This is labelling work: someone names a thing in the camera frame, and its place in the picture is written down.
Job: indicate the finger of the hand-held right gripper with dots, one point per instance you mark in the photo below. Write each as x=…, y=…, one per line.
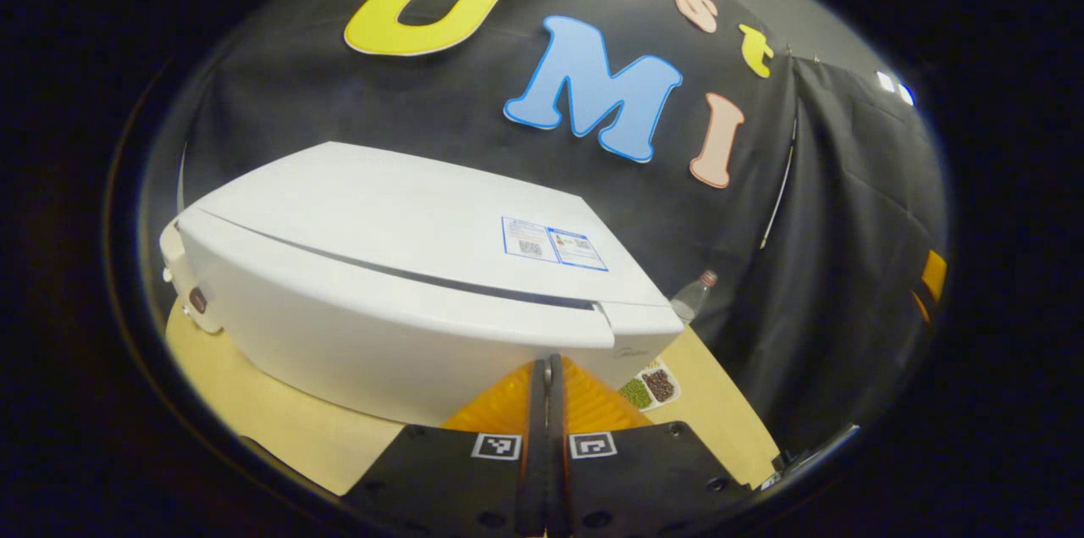
x=931, y=280

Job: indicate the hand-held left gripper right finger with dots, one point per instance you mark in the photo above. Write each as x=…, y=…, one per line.
x=557, y=453

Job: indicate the white divided bean plate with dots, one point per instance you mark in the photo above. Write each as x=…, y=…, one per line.
x=650, y=387

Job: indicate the black backdrop cloth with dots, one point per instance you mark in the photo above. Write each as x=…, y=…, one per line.
x=830, y=267

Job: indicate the white microwave oven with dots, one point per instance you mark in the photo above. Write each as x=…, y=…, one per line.
x=381, y=224

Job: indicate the clear plastic bottle red label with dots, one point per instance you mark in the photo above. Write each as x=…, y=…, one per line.
x=693, y=296

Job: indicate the small ceiling light panel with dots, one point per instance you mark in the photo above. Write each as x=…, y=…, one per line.
x=893, y=86

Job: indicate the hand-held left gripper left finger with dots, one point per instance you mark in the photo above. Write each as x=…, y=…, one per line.
x=535, y=453

